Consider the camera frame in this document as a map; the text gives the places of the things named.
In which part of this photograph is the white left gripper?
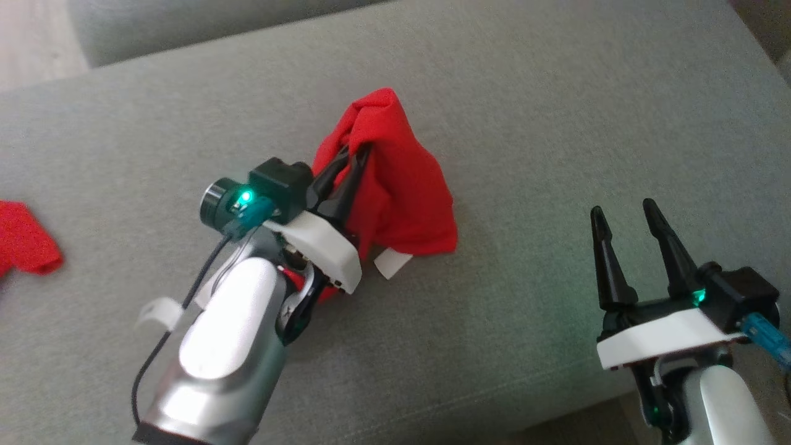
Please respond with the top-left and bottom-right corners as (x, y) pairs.
(264, 143), (373, 295)

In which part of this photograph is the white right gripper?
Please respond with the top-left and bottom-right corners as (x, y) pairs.
(590, 198), (748, 371)

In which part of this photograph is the red garment with white stripe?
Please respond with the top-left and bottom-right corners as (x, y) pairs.
(281, 88), (459, 303)
(0, 200), (64, 279)

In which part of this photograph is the large grey sofa ottoman cushion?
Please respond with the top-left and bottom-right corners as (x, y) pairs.
(0, 0), (791, 445)

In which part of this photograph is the black cable with teal plug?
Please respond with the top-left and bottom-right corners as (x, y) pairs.
(131, 197), (276, 427)

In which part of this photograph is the black cable with blue plug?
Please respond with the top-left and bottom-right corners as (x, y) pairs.
(738, 312), (791, 402)

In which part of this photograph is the white cable label tag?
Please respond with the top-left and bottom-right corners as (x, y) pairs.
(136, 295), (186, 331)

